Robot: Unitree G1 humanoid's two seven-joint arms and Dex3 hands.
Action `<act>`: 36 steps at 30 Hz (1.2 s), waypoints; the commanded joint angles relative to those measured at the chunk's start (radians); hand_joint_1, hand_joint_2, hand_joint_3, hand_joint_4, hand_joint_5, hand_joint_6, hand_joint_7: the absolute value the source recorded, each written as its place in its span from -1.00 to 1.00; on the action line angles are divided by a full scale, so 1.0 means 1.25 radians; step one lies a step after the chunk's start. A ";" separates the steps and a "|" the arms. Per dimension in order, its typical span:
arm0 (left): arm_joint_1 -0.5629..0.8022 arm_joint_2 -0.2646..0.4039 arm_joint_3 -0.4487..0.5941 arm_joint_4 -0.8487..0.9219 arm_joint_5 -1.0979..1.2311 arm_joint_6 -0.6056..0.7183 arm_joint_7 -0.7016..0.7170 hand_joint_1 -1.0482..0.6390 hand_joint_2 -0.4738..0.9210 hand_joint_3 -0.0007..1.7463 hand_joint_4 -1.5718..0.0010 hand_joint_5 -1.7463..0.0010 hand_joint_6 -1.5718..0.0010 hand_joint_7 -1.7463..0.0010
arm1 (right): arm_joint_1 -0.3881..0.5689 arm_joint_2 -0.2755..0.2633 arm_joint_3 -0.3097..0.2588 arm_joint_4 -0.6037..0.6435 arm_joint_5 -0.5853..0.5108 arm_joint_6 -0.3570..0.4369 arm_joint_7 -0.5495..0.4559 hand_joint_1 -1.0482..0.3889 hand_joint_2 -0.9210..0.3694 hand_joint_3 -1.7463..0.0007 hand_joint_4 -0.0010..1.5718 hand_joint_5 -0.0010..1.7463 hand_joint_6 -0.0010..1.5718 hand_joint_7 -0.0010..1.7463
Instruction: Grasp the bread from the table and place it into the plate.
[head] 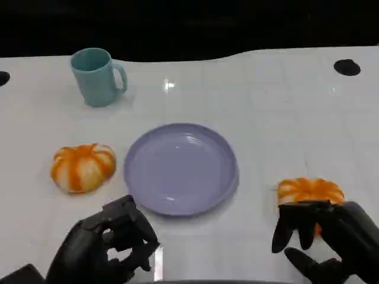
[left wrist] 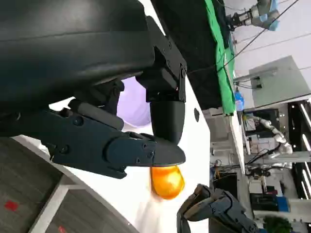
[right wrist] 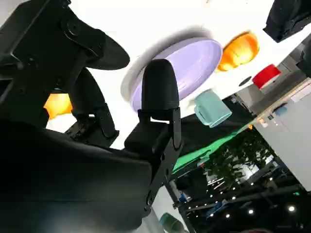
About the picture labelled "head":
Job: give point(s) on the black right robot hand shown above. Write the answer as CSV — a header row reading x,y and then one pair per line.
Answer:
x,y
349,236

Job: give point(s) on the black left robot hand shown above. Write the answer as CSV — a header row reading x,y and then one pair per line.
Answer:
x,y
86,248

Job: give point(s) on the orange and white bread roll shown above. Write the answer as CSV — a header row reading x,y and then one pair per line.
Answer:
x,y
81,170
309,189

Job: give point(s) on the lilac plate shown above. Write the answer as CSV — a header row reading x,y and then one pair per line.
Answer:
x,y
177,168

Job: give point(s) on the pale green mug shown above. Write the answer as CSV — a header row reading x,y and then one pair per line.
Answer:
x,y
91,83

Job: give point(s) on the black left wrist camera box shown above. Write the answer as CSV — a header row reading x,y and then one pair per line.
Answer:
x,y
22,275

